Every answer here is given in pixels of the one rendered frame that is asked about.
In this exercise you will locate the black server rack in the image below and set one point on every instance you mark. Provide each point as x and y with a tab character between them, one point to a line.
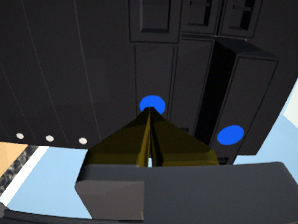
66	71

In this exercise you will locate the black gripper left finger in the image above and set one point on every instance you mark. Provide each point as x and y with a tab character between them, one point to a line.
129	145

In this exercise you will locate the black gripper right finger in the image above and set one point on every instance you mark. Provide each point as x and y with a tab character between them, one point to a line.
175	147

